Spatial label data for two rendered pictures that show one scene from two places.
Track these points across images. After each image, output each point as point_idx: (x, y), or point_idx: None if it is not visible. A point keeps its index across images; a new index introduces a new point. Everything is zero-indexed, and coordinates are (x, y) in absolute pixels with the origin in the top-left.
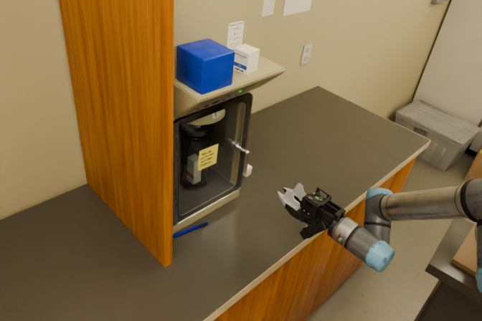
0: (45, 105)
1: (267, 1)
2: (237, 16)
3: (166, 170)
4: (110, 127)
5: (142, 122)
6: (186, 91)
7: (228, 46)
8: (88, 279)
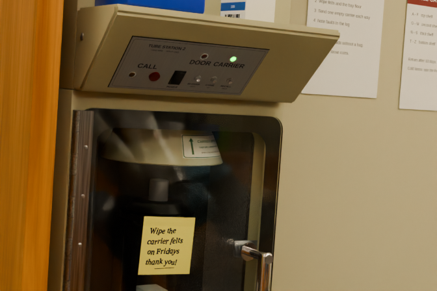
0: None
1: (362, 67)
2: None
3: (34, 175)
4: None
5: (8, 82)
6: (101, 6)
7: None
8: None
